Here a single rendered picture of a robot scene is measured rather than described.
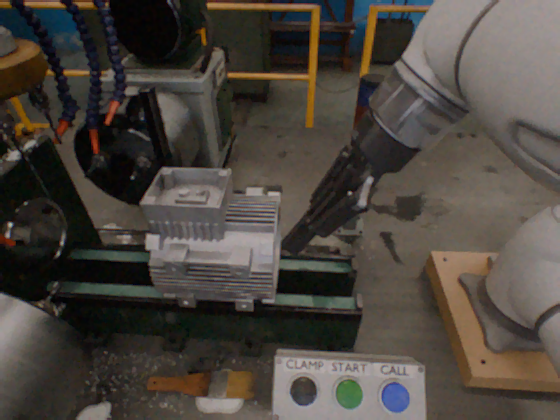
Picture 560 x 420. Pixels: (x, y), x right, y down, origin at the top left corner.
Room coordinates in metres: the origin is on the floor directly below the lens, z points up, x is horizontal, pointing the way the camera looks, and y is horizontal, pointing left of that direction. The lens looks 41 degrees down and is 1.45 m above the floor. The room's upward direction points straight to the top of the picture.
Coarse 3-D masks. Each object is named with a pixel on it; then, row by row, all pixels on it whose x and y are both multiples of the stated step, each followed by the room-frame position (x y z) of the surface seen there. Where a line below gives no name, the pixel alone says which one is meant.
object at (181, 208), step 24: (168, 168) 0.48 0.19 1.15; (192, 168) 0.48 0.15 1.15; (168, 192) 0.45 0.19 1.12; (192, 192) 0.44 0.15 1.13; (216, 192) 0.45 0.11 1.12; (144, 216) 0.38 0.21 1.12; (168, 216) 0.38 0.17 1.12; (192, 216) 0.38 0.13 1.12; (216, 216) 0.38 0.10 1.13; (216, 240) 0.37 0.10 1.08
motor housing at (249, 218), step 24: (240, 216) 0.41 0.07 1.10; (264, 216) 0.40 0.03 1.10; (168, 240) 0.38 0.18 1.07; (192, 240) 0.38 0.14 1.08; (240, 240) 0.37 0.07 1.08; (192, 264) 0.34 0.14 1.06; (216, 264) 0.34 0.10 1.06; (264, 264) 0.35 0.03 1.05; (168, 288) 0.34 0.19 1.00; (192, 288) 0.34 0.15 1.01; (216, 288) 0.34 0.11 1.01; (240, 288) 0.33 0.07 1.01; (264, 288) 0.33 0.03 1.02
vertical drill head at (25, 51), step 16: (0, 32) 0.46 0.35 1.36; (0, 48) 0.44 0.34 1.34; (16, 48) 0.48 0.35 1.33; (32, 48) 0.48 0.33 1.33; (0, 64) 0.41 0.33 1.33; (16, 64) 0.42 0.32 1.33; (32, 64) 0.45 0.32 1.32; (0, 80) 0.40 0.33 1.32; (16, 80) 0.41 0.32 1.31; (32, 80) 0.43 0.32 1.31; (0, 96) 0.40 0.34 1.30; (32, 96) 0.47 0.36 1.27; (0, 112) 0.40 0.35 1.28; (0, 128) 0.39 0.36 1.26; (16, 144) 0.40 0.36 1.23
